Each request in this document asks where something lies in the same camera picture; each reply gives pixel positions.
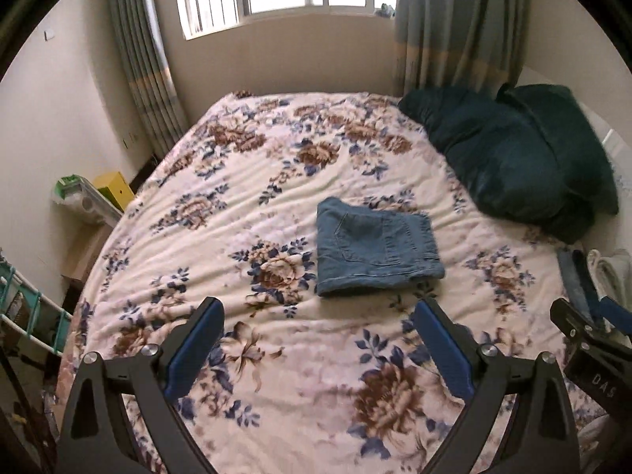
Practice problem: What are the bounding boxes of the white cloth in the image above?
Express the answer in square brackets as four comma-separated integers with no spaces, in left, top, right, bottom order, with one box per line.
[585,249,632,307]

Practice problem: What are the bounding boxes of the blue denim pants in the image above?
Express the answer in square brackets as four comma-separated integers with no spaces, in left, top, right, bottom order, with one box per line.
[315,196,446,298]

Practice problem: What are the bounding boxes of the floral blanket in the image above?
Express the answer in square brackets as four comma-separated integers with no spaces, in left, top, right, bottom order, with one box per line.
[54,90,613,474]

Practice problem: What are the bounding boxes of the dark green pillow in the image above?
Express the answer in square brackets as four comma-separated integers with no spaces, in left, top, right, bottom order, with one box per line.
[496,83,620,215]
[397,86,596,245]

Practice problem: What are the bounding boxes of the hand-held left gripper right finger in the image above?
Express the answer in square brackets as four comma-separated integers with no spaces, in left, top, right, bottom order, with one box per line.
[412,297,579,474]

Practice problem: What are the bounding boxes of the grey striped curtain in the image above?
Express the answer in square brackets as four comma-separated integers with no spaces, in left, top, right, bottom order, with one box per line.
[103,0,191,159]
[392,0,531,97]

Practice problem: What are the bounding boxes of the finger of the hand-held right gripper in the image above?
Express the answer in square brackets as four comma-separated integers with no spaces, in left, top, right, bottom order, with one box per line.
[557,248,602,318]
[599,295,632,346]

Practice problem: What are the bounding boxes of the wooden nightstand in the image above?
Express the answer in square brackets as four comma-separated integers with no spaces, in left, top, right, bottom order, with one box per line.
[60,222,117,307]

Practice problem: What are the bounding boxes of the green and white plastic container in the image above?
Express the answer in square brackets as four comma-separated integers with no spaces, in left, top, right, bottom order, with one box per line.
[52,174,124,225]

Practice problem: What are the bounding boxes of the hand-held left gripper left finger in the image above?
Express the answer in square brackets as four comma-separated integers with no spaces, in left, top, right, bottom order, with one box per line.
[55,296,226,474]

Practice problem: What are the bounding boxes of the yellow box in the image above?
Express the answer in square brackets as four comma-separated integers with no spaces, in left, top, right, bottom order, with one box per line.
[94,171,136,212]

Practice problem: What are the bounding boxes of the teal rack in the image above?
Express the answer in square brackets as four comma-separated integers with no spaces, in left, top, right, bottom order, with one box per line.
[0,249,75,356]

